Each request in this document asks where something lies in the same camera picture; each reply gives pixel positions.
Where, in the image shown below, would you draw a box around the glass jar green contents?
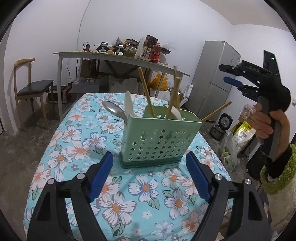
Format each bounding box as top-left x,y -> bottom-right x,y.
124,46 -> 137,58

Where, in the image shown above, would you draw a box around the right hand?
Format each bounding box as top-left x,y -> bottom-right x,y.
252,103 -> 290,158

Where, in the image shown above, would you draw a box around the white wooden side table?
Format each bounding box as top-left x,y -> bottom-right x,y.
53,50 -> 191,122

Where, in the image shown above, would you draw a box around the green star-holed utensil holder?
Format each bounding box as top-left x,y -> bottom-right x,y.
119,106 -> 203,168

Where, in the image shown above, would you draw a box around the floral blue tablecloth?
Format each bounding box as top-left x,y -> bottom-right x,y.
23,92 -> 233,241

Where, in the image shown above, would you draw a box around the silver refrigerator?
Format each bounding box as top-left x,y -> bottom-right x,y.
185,41 -> 241,119

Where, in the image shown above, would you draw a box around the black rice cooker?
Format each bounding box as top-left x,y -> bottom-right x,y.
209,113 -> 233,141

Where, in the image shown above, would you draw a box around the bamboo chopstick pair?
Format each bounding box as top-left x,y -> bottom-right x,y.
201,101 -> 232,122
164,77 -> 182,121

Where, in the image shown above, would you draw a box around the yellow plastic bag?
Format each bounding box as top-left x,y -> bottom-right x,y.
149,72 -> 168,91

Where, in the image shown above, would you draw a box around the green fuzzy sleeve forearm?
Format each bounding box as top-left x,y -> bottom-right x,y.
260,145 -> 295,233

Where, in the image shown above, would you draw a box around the wooden chair black seat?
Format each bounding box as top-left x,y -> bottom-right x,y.
13,58 -> 54,130

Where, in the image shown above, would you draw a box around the red oil bottle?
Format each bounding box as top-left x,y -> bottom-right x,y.
149,43 -> 162,63

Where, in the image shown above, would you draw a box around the yellow green snack bag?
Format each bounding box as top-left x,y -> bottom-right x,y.
233,121 -> 256,152

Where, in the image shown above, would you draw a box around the clear plastic vegetable bag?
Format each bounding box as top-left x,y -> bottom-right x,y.
219,132 -> 240,172

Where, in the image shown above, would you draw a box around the metal spoon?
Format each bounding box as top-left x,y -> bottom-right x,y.
102,100 -> 127,124

